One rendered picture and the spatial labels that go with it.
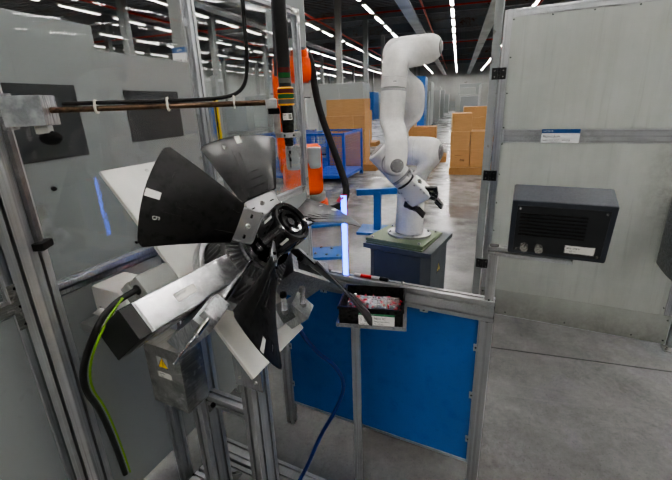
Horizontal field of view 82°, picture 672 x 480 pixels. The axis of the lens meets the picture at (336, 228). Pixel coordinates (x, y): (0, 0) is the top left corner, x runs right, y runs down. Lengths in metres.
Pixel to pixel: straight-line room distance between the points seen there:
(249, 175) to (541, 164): 2.01
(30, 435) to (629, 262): 3.00
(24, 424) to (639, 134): 3.03
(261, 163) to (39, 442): 1.13
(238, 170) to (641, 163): 2.28
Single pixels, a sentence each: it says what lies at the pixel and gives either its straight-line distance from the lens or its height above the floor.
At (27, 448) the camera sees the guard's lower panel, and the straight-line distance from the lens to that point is 1.67.
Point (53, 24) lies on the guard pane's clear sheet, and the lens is 1.55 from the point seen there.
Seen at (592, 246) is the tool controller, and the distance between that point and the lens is 1.32.
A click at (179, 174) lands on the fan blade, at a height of 1.38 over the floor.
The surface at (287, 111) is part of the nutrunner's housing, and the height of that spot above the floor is 1.50.
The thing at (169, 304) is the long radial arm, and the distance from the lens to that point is 0.92.
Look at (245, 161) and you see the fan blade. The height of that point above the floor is 1.36.
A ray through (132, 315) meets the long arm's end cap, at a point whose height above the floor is 1.13.
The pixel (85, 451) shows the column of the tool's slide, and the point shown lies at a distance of 1.59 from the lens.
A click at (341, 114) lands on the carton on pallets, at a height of 1.26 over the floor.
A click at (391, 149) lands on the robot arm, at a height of 1.36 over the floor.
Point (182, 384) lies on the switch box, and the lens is 1.33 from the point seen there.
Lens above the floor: 1.51
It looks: 18 degrees down
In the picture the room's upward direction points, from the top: 2 degrees counter-clockwise
